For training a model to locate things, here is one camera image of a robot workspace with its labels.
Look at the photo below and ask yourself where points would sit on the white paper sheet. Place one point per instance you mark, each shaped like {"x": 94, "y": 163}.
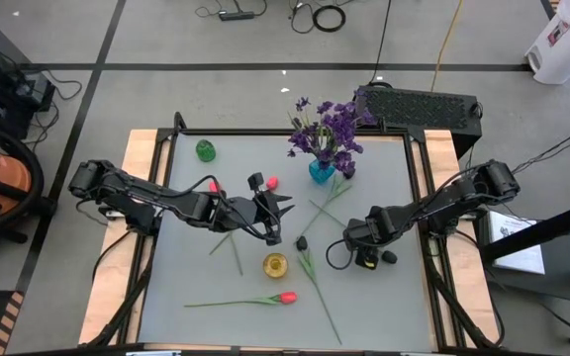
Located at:
{"x": 522, "y": 252}

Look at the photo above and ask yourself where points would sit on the black power strip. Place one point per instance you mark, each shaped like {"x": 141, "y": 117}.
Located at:
{"x": 235, "y": 16}

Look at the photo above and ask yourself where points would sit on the orange vacuum cleaner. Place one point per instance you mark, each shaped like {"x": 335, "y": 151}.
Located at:
{"x": 8, "y": 178}

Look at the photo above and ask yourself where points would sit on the grey table mat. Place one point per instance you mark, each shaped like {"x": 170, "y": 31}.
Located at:
{"x": 364, "y": 306}

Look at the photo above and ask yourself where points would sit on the black perforated computer case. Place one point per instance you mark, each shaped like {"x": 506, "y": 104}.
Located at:
{"x": 423, "y": 106}

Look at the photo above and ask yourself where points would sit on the red artificial tulip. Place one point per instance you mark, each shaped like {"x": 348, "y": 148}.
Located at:
{"x": 272, "y": 183}
{"x": 214, "y": 187}
{"x": 288, "y": 297}

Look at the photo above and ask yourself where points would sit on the black metal stand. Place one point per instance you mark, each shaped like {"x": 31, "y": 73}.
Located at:
{"x": 562, "y": 282}

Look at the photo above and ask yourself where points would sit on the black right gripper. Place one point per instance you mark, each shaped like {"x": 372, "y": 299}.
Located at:
{"x": 366, "y": 232}

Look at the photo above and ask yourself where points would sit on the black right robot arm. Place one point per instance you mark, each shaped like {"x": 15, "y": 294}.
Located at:
{"x": 453, "y": 198}

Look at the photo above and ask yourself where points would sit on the purple artificial flower stem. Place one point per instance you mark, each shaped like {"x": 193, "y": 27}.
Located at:
{"x": 302, "y": 141}
{"x": 302, "y": 104}
{"x": 344, "y": 121}

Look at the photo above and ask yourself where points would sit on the white bin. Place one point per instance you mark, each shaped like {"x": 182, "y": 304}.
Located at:
{"x": 562, "y": 44}

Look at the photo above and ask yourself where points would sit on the green textured glass vase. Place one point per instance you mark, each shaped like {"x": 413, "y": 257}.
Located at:
{"x": 206, "y": 151}

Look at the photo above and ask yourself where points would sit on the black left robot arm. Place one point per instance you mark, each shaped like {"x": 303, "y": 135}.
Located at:
{"x": 131, "y": 190}

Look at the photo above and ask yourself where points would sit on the yellow textured glass vase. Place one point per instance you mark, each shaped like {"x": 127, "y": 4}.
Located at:
{"x": 275, "y": 265}

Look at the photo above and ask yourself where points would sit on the light wooden table board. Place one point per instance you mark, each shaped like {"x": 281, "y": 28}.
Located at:
{"x": 117, "y": 277}

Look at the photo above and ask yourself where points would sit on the black aluminium table frame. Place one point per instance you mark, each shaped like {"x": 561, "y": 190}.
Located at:
{"x": 245, "y": 132}

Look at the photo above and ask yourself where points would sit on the blue textured glass vase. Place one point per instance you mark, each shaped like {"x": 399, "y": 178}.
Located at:
{"x": 321, "y": 173}

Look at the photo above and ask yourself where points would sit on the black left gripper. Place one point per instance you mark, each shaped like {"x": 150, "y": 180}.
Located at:
{"x": 240, "y": 212}

